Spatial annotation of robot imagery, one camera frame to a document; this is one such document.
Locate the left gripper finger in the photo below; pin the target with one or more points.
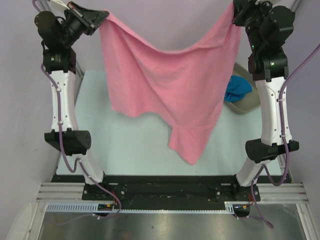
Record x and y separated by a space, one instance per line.
94 24
84 10

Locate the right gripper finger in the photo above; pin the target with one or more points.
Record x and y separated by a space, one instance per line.
239 20
239 5

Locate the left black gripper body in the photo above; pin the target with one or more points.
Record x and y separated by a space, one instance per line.
74 25

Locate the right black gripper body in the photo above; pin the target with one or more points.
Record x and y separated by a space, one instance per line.
255 14

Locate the blue t shirt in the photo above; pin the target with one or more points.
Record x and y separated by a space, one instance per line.
237 89

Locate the grey plastic tray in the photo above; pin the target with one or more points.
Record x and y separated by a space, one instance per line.
251 101

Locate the pink t shirt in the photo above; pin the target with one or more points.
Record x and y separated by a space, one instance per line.
186 88

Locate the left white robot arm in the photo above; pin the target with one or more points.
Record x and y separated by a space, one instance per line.
58 34

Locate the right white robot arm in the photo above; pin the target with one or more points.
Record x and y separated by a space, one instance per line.
268 65

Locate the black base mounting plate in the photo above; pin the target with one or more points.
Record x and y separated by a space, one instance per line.
169 192

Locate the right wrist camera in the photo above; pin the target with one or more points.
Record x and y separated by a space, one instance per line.
271 1

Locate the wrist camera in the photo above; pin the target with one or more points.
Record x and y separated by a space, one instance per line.
59 5
271 1

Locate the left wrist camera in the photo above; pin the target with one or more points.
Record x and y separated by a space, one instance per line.
59 5

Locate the left aluminium frame post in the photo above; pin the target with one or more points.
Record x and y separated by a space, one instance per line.
45 5

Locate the aluminium frame post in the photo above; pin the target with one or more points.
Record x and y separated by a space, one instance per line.
45 5
295 5

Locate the right aluminium frame post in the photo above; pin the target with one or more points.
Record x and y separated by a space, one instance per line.
295 5

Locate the grey slotted cable duct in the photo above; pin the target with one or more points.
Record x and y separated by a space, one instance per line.
106 208

